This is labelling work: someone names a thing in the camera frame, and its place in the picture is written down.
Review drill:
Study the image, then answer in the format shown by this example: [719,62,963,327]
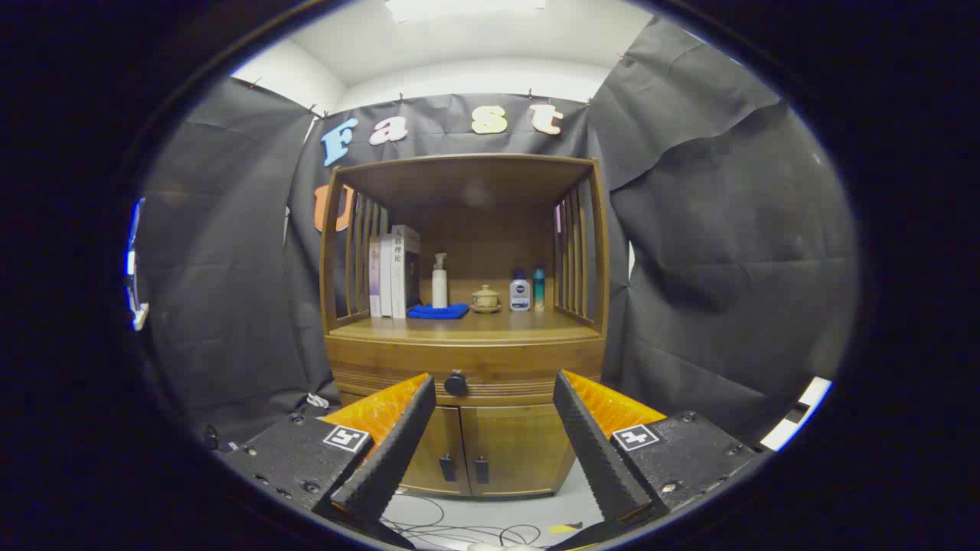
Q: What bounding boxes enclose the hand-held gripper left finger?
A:
[218,373,438,526]

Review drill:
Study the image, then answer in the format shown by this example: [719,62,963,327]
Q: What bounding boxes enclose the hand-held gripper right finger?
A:
[553,370,769,524]

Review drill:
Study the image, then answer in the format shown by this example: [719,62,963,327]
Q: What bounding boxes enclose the wooden drawer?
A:
[328,337,606,406]

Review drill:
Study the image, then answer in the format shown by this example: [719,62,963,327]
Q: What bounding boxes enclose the wooden countertop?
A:
[329,306,602,345]

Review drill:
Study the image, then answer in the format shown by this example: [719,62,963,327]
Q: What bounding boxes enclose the wooden cabinet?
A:
[319,153,611,498]

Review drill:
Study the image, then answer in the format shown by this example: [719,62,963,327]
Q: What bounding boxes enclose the thin white book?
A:
[380,233,394,318]

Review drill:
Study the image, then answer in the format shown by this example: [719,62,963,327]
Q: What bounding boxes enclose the white blue device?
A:
[125,197,150,331]

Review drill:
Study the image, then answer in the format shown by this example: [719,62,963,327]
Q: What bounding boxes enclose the black floor cables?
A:
[381,494,543,548]

